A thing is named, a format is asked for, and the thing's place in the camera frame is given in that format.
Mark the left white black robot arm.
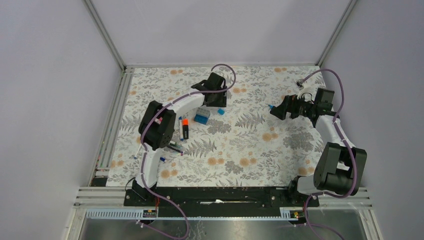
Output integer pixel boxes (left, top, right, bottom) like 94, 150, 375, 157
135, 72, 227, 206

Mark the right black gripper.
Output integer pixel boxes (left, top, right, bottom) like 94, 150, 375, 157
269, 92, 317, 121

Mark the floral patterned table mat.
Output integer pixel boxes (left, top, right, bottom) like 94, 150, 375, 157
106, 66, 325, 187

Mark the blue white whiteboard marker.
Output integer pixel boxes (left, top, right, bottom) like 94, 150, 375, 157
178, 116, 184, 141

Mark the orange highlighter black body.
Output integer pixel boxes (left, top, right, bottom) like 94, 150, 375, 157
182, 118, 189, 140

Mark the pile of thin pens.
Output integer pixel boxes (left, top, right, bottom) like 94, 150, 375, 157
165, 141, 184, 156

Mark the blue grey toy brick block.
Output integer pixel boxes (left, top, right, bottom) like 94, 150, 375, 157
193, 108, 211, 125

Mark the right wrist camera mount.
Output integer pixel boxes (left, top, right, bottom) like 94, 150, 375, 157
296, 80, 313, 99

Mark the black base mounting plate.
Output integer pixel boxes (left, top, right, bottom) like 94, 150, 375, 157
123, 182, 320, 218

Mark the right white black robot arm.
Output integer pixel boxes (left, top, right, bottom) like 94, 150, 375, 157
270, 88, 367, 206

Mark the light blue pen cap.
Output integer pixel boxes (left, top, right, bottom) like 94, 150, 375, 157
217, 108, 225, 115

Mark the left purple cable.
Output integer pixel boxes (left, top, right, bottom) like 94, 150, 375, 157
137, 64, 237, 240

